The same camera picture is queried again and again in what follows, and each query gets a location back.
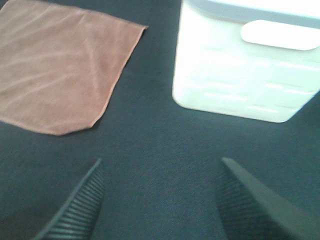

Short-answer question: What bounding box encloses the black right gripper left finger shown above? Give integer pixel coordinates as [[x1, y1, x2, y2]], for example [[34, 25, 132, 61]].
[[33, 158, 104, 240]]

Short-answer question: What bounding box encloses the black cloth table cover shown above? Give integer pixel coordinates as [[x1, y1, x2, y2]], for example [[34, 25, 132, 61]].
[[0, 0, 320, 240]]

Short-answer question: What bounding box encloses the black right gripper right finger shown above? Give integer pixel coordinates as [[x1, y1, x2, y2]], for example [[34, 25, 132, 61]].
[[215, 157, 320, 240]]

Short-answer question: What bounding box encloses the white plastic storage bin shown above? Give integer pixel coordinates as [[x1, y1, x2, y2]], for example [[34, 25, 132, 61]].
[[172, 0, 320, 123]]

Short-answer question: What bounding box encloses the brown microfiber towel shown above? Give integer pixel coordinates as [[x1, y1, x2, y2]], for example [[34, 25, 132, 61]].
[[0, 0, 146, 136]]

